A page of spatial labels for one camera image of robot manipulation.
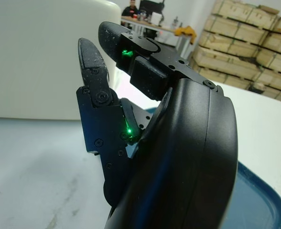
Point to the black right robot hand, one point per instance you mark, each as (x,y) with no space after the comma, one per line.
(183,155)

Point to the cream white two-slot toaster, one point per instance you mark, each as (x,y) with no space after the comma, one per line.
(35,59)

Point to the dark blue plastic tray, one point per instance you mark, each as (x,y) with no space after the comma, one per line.
(257,202)

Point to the yellow cloth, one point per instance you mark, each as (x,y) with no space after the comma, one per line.
(184,32)

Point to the wooden top workbench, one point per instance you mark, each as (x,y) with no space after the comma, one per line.
(165,29)

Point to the small white box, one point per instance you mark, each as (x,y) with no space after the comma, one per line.
(156,17)

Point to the black computer monitor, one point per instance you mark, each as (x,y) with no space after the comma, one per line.
(151,6)

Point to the seated person in black shirt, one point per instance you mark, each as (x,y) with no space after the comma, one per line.
(131,10)

